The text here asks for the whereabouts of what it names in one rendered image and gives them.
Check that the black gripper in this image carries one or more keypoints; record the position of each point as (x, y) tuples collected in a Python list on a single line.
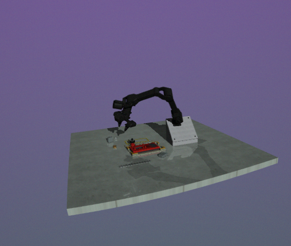
[(129, 123)]

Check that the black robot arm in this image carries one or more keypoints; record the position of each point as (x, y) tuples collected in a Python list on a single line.
[(133, 99)]

